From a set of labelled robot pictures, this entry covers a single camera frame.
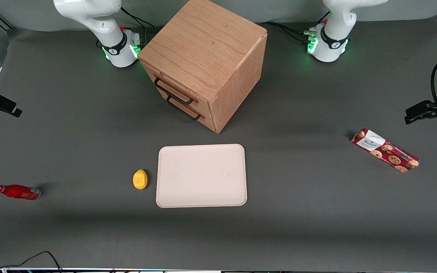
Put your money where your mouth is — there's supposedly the oak wooden drawer cabinet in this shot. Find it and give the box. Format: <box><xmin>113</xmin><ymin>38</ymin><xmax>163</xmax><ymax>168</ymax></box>
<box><xmin>138</xmin><ymin>0</ymin><xmax>268</xmax><ymax>134</ymax></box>

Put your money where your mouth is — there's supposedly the red cookie box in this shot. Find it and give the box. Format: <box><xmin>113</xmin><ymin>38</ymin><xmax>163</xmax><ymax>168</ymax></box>
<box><xmin>351</xmin><ymin>128</ymin><xmax>420</xmax><ymax>173</ymax></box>

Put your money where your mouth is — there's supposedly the red bottle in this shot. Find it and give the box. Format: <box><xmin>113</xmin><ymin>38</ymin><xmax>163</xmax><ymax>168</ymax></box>
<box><xmin>0</xmin><ymin>184</ymin><xmax>41</xmax><ymax>201</ymax></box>

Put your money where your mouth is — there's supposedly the yellow lemon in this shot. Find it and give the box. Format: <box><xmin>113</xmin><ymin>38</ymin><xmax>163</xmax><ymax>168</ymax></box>
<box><xmin>133</xmin><ymin>169</ymin><xmax>148</xmax><ymax>190</ymax></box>

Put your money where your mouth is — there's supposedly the dark grey table mat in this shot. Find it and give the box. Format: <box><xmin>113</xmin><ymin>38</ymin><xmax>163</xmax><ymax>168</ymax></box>
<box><xmin>0</xmin><ymin>13</ymin><xmax>437</xmax><ymax>270</ymax></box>

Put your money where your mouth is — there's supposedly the beige plastic tray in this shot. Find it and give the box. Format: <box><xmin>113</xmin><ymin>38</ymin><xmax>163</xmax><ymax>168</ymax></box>
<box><xmin>156</xmin><ymin>144</ymin><xmax>248</xmax><ymax>209</ymax></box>

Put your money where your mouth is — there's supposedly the black arm base cable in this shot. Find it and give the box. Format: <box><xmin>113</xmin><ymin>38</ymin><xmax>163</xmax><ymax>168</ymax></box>
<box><xmin>260</xmin><ymin>21</ymin><xmax>311</xmax><ymax>35</ymax></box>
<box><xmin>121</xmin><ymin>6</ymin><xmax>155</xmax><ymax>29</ymax></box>
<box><xmin>279</xmin><ymin>26</ymin><xmax>316</xmax><ymax>44</ymax></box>

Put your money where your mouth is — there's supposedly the thin black cable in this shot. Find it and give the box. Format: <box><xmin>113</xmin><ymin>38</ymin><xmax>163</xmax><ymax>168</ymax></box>
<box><xmin>0</xmin><ymin>251</ymin><xmax>63</xmax><ymax>273</ymax></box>

